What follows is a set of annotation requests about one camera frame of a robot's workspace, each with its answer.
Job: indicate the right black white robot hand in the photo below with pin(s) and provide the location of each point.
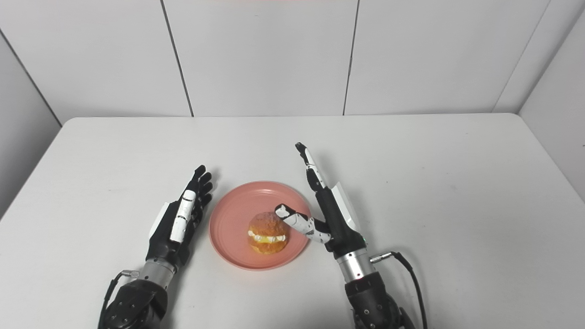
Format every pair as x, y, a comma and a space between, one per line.
333, 214

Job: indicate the pink round plate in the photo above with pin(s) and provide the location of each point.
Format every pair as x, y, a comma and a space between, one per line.
233, 228

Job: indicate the cream puff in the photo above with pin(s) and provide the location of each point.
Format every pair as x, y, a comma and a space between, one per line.
268, 233

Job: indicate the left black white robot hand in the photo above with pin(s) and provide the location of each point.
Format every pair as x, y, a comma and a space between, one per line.
180, 219

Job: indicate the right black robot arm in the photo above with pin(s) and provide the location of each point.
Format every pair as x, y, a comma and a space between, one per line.
370, 292

